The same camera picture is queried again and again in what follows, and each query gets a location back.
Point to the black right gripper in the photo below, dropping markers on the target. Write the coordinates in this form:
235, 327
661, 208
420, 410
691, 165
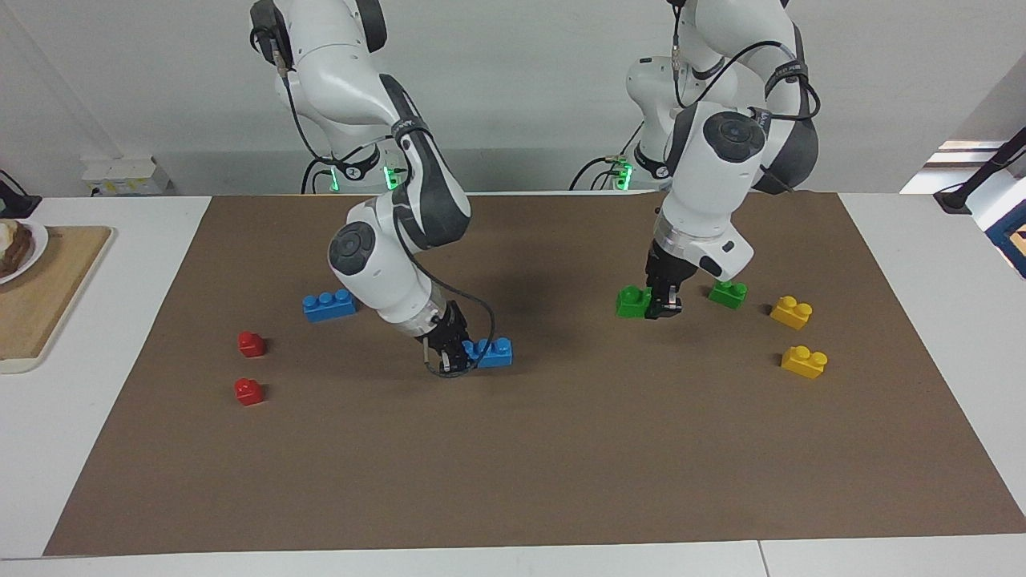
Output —
447, 324

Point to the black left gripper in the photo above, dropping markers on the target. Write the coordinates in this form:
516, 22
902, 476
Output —
669, 272

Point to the green two-stud toy brick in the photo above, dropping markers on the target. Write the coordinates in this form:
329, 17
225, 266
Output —
632, 303
728, 296

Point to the blue three-stud toy brick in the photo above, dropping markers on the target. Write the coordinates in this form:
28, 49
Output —
495, 354
327, 307

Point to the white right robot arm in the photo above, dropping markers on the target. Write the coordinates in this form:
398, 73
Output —
377, 264

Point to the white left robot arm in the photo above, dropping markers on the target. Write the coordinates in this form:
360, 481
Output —
705, 184

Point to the brown table mat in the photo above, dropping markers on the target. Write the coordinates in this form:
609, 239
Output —
521, 449

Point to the yellow two-stud toy brick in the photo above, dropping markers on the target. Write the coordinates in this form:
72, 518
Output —
804, 365
792, 314

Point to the small red toy brick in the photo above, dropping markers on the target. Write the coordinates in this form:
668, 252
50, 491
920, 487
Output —
248, 393
251, 345

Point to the blue box with orange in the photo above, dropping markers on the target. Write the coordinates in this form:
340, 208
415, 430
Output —
1007, 234

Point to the white power strip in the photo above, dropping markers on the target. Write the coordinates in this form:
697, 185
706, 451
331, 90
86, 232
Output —
124, 176

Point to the wooden cutting board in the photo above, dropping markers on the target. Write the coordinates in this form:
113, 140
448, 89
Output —
48, 312

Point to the white plate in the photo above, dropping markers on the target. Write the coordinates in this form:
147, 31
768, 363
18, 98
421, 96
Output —
38, 247

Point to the brown bread slices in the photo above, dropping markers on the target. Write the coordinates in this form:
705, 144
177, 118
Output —
12, 248

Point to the black camera stand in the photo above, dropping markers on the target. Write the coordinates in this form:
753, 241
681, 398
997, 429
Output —
990, 167

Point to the black clamp mount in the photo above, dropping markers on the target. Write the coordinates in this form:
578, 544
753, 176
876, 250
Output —
16, 200

